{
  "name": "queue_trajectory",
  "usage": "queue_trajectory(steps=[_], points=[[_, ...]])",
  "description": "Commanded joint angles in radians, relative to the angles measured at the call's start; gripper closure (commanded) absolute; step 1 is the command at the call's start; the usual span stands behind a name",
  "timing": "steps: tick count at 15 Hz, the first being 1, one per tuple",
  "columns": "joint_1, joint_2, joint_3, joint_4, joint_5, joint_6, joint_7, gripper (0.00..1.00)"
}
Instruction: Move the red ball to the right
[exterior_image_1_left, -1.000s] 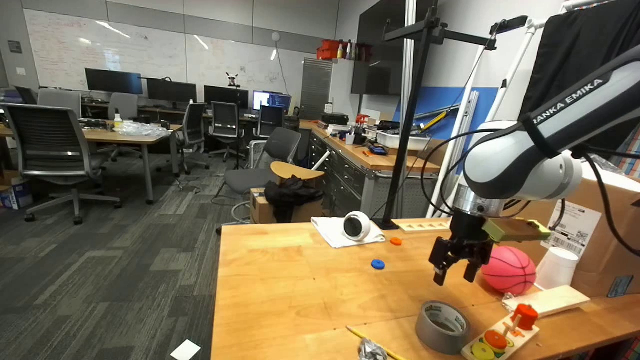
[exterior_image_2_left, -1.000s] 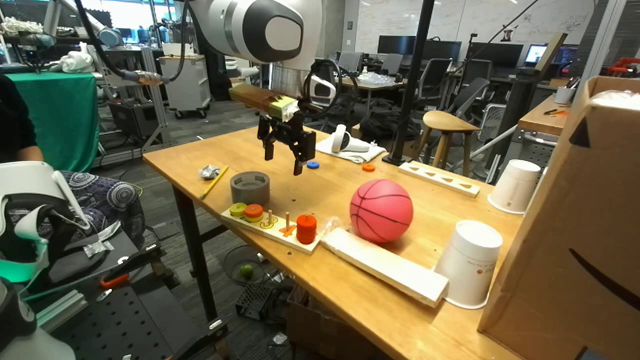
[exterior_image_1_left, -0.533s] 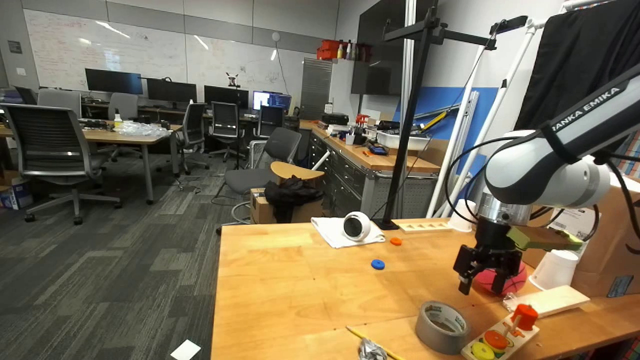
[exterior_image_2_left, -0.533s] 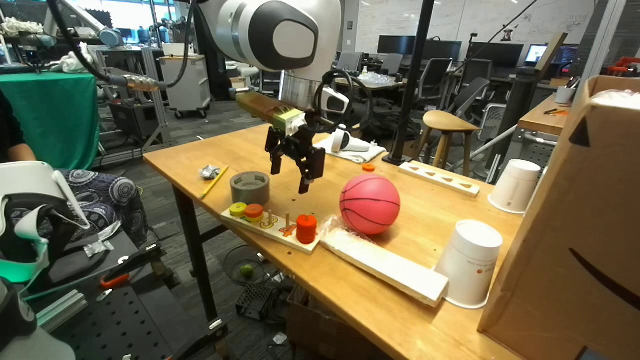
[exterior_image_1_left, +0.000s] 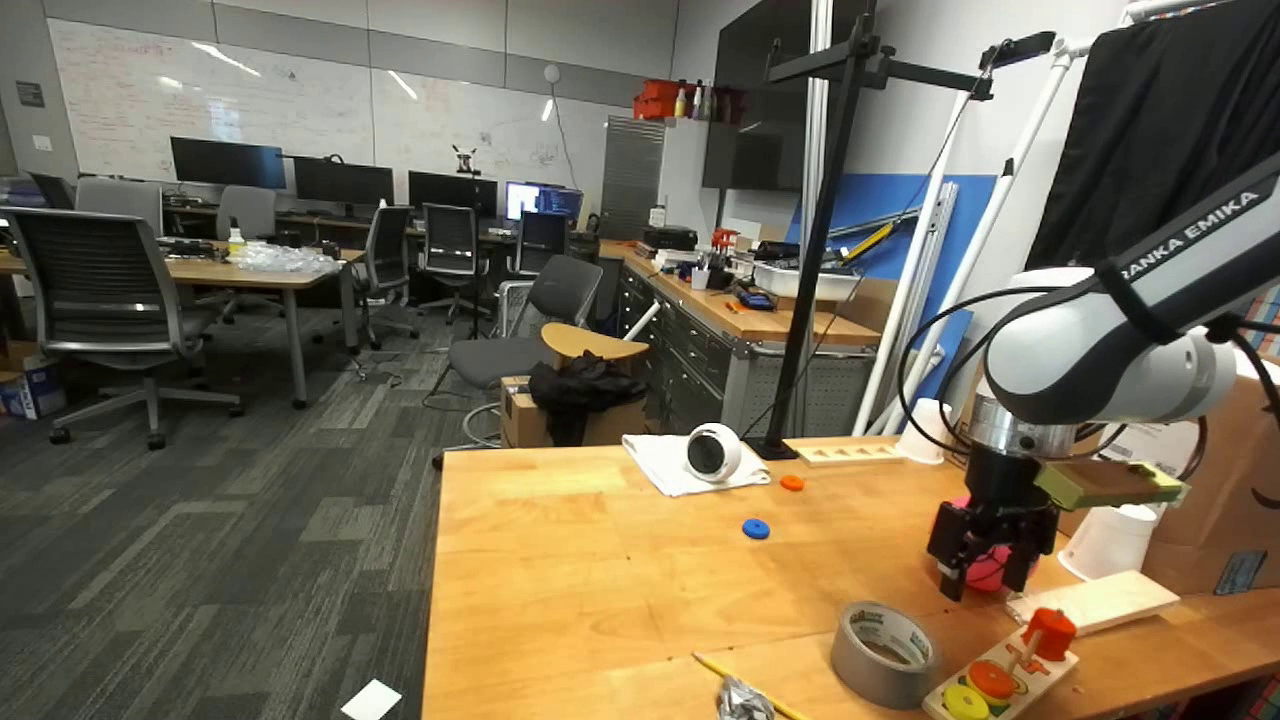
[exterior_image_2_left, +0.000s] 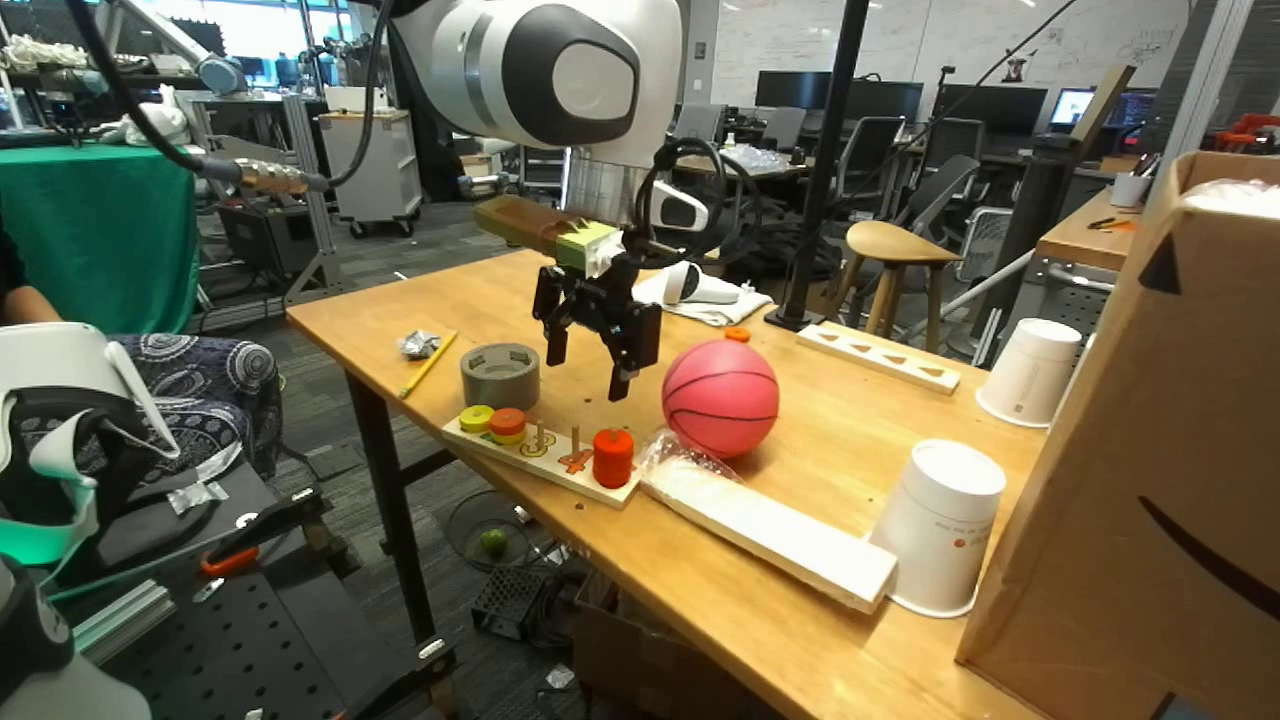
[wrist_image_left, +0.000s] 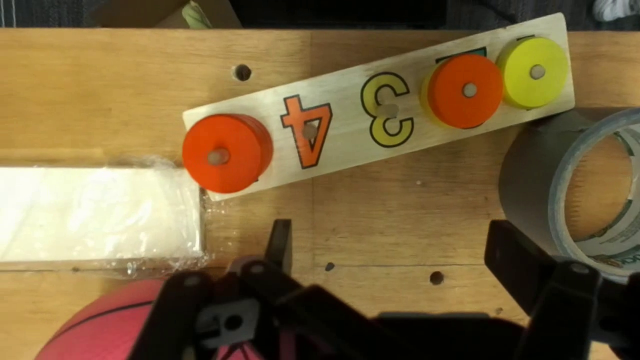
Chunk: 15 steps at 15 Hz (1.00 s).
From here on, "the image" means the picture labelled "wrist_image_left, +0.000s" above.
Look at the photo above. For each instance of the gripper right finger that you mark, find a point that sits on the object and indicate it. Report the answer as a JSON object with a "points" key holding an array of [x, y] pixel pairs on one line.
{"points": [[565, 300]]}

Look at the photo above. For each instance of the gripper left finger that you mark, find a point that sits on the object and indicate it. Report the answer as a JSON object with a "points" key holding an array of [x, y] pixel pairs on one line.
{"points": [[300, 305]]}

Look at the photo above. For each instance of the red ball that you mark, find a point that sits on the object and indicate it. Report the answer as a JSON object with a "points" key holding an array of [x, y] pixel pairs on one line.
{"points": [[107, 325]]}

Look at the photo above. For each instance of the stack of orange rings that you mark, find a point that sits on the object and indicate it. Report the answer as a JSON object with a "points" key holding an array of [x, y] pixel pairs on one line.
{"points": [[220, 152]]}

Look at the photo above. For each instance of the wooden number peg board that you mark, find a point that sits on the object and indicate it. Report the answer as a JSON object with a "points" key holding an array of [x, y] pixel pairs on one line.
{"points": [[345, 125]]}

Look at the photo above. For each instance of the white packet in clear wrap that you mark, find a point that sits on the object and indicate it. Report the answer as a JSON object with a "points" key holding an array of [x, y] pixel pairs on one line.
{"points": [[95, 215]]}

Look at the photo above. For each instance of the cardboard box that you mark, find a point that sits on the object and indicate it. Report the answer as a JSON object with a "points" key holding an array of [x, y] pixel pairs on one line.
{"points": [[150, 14]]}

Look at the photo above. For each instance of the roll of grey duct tape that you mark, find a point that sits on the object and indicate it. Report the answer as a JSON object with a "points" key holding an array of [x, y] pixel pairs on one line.
{"points": [[530, 170]]}

